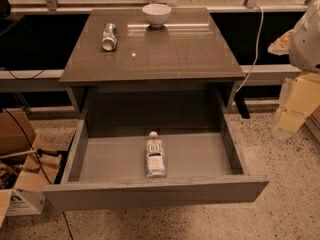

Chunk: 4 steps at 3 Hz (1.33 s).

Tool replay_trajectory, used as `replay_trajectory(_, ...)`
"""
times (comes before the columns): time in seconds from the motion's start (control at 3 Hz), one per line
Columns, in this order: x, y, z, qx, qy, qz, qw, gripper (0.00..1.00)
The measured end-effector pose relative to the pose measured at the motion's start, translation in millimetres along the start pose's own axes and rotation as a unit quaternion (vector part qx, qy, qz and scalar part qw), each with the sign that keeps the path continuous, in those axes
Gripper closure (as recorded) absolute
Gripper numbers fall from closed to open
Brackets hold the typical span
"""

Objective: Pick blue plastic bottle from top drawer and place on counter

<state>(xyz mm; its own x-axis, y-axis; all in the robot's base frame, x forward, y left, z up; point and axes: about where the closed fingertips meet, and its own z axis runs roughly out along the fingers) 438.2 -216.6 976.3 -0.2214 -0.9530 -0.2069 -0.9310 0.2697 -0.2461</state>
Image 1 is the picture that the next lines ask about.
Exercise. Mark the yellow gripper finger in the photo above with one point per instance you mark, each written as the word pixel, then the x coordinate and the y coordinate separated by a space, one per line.
pixel 298 99
pixel 282 45

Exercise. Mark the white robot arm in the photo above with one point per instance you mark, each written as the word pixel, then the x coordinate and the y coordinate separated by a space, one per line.
pixel 305 41

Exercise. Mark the grey cabinet with glossy top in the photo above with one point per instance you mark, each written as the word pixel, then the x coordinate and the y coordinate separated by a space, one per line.
pixel 174 79

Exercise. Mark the grey open top drawer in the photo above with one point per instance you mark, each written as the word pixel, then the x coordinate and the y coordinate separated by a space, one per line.
pixel 134 150

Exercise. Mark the white ceramic bowl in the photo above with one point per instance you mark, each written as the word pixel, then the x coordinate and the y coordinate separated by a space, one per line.
pixel 156 14

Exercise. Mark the crushed silver soda can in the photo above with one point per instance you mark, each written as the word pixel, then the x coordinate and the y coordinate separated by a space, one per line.
pixel 110 37

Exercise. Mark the open cardboard box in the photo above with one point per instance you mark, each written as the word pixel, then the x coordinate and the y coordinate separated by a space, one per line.
pixel 27 163

